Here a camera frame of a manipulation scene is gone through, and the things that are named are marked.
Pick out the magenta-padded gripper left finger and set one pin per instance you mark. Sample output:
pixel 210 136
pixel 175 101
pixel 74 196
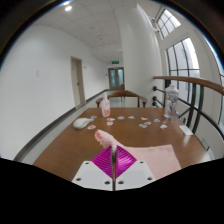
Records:
pixel 93 175

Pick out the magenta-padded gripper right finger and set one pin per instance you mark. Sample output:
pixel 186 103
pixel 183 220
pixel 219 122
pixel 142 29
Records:
pixel 135 175

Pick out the pink towel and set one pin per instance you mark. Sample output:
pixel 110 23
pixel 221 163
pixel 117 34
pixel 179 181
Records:
pixel 153 156

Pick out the small colourful sticker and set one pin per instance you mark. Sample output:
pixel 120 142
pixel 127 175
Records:
pixel 120 117
pixel 163 126
pixel 94 116
pixel 142 125
pixel 109 123
pixel 110 119
pixel 147 123
pixel 156 120
pixel 131 117
pixel 91 127
pixel 144 118

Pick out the white card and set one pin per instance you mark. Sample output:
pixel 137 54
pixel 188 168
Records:
pixel 185 130

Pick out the white bottle orange label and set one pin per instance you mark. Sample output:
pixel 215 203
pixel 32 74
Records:
pixel 105 107

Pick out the wooden chair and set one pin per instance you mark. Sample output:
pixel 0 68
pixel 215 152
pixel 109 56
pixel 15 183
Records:
pixel 123 94

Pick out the white single door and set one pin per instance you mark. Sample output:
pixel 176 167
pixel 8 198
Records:
pixel 77 81

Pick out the glazed double door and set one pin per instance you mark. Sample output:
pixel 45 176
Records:
pixel 116 78

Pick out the black railing wooden handrail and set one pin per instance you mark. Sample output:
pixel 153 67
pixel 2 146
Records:
pixel 190 81

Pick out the green exit sign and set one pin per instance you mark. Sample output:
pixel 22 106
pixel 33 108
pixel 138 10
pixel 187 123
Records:
pixel 115 62

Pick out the tall arched window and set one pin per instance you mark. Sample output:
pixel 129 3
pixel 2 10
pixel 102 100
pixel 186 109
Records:
pixel 183 60

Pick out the slanted high window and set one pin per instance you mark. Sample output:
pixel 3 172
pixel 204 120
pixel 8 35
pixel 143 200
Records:
pixel 168 23

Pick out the round ceiling light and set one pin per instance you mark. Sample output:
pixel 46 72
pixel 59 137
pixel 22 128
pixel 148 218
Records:
pixel 68 8

